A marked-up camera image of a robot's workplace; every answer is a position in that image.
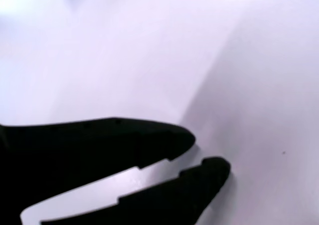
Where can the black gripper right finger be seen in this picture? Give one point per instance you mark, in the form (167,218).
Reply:
(174,200)

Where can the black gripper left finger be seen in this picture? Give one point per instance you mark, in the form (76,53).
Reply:
(74,155)

